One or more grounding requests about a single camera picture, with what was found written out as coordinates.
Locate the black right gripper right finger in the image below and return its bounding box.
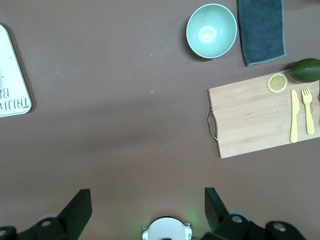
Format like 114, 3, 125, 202
199, 186, 308, 240

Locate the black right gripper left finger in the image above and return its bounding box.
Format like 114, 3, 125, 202
0, 188, 93, 240

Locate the wooden cutting board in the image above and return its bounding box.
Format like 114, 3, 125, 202
207, 68, 320, 159

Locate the yellow plastic knife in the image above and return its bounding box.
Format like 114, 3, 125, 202
289, 89, 301, 144

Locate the cream bear print tray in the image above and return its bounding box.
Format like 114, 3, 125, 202
0, 23, 33, 118

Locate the yellow plastic fork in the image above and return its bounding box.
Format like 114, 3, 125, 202
301, 86, 316, 135

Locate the lemon slice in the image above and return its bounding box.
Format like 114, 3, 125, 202
267, 73, 288, 94

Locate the green avocado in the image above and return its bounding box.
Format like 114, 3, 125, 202
289, 57, 320, 83

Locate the mint green bowl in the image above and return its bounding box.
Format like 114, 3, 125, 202
185, 3, 238, 60

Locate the dark grey cloth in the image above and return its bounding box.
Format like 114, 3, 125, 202
236, 0, 288, 67

